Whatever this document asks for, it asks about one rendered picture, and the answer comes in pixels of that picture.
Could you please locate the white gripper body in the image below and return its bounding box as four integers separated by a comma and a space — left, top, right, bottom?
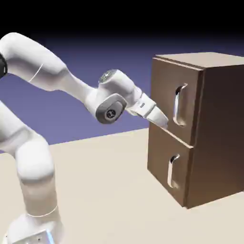
147, 106, 169, 130

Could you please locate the brown cabinet door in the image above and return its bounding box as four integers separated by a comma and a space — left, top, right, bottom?
149, 57, 204, 146
147, 123, 194, 208

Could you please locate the brown wooden cabinet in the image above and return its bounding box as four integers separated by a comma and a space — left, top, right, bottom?
147, 51, 244, 210

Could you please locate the curved silver door handle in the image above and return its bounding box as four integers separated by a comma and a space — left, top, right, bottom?
167, 154, 181, 189
173, 83, 188, 127

